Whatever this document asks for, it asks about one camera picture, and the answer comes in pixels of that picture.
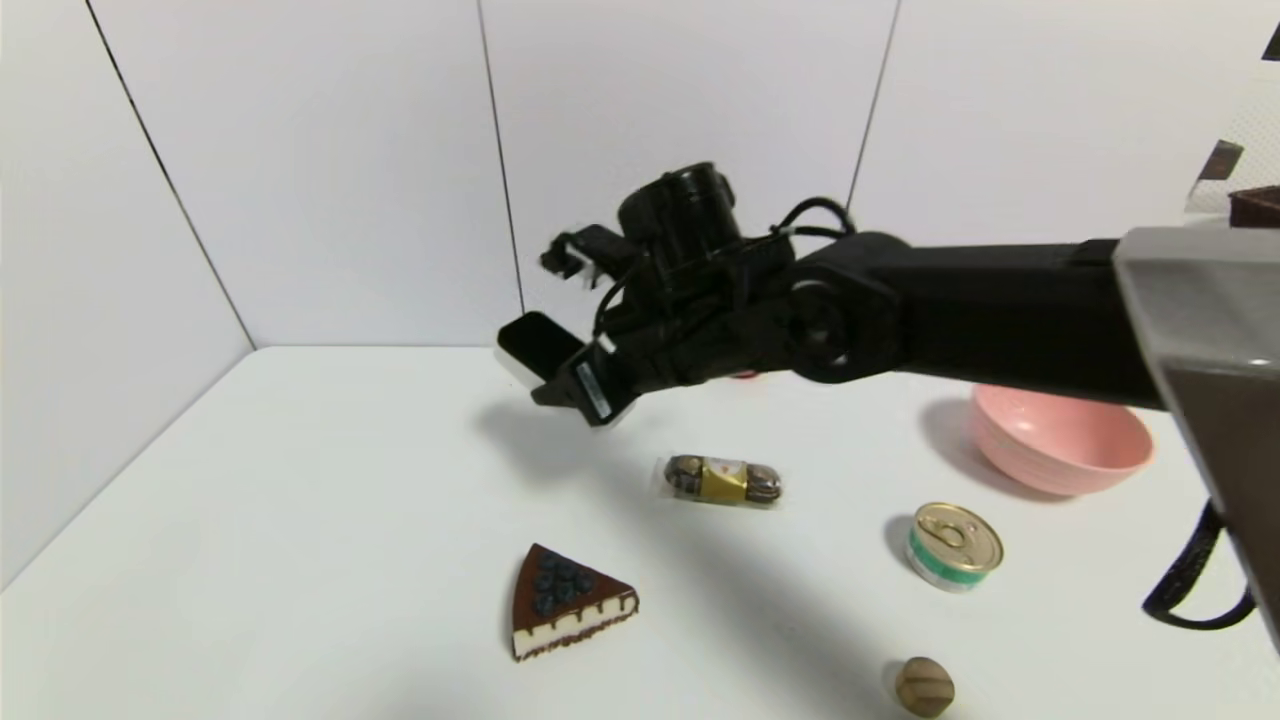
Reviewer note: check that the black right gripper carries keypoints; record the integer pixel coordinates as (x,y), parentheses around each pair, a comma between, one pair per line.
(592,390)

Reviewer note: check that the black and white board eraser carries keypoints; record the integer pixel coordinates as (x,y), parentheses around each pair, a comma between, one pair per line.
(540,342)

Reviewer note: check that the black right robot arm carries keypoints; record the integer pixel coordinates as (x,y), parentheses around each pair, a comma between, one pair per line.
(1000,310)

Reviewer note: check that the pink bowl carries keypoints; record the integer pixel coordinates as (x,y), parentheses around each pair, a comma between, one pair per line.
(1060,455)

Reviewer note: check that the wrapped chocolate balls pack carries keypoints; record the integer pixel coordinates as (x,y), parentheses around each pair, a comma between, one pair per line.
(722,480)

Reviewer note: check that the blueberry chocolate cake slice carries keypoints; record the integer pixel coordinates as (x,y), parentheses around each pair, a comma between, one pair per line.
(562,602)

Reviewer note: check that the green tin can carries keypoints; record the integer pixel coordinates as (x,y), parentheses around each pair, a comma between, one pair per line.
(953,552)

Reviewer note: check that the brown walnut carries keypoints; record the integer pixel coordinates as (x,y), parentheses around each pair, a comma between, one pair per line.
(924,686)

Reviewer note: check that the dark grey block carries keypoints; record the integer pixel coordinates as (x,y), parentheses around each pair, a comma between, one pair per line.
(1221,160)

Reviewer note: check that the dark brown basket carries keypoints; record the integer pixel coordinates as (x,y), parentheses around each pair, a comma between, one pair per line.
(1258,205)

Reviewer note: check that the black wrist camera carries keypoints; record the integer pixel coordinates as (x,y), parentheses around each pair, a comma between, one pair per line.
(585,252)

